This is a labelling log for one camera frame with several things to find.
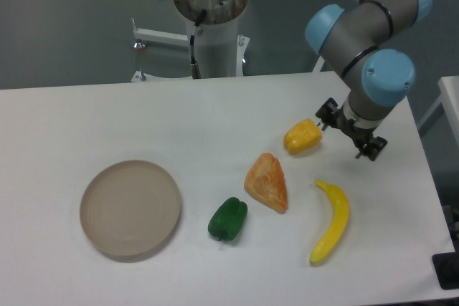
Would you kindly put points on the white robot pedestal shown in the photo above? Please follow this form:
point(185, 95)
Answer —
point(215, 47)

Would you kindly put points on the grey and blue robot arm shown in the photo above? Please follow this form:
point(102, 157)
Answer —
point(348, 41)

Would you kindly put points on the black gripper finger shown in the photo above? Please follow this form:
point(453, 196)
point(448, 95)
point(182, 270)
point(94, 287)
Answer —
point(370, 147)
point(328, 114)

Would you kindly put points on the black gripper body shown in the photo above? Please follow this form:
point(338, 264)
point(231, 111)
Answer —
point(359, 129)

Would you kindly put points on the black device at right edge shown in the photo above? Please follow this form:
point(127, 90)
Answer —
point(446, 269)

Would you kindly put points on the yellow bell pepper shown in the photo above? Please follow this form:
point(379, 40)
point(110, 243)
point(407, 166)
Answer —
point(302, 136)

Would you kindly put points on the white side table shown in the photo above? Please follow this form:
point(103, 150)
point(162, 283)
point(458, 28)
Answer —
point(446, 103)

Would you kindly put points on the beige round plate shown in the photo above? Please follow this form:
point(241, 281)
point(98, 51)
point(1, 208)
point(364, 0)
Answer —
point(130, 210)

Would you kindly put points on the yellow banana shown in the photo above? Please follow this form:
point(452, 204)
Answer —
point(341, 213)

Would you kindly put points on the green bell pepper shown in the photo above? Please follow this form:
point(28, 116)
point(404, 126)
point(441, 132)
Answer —
point(228, 220)

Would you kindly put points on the orange toast slice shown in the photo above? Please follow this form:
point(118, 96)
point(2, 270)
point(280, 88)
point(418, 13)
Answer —
point(265, 182)

